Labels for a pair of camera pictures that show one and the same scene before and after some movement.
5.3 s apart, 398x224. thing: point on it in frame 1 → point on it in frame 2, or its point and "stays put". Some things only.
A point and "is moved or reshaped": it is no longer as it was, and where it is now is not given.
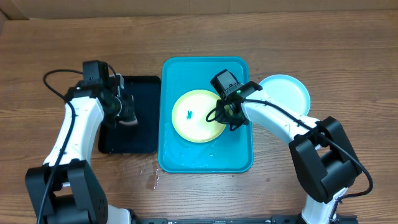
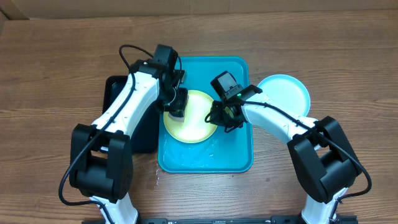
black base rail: [334, 219] stays put
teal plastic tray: [229, 152] stays put
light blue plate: [288, 91] stays put
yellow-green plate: [189, 115] is moved or reshaped
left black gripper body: [123, 106] → [176, 99]
